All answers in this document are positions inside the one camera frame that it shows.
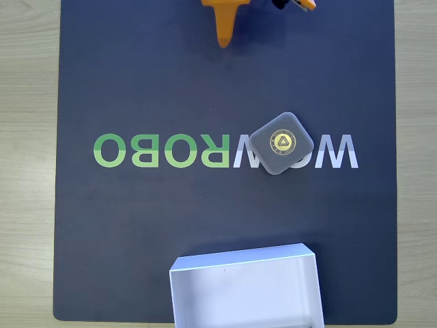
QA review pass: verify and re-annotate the dark blue WOWROBO mat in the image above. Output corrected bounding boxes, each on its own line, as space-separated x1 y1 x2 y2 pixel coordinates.
53 0 399 324

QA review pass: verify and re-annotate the orange camera mount with board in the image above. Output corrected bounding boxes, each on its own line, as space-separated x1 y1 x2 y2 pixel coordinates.
271 0 317 14

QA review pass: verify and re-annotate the white cardboard box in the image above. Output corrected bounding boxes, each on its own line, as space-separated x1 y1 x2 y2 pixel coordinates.
169 243 325 328

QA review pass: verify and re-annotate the grey square case gold emblem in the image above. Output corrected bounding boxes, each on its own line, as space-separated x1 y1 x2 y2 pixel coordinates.
248 111 315 176

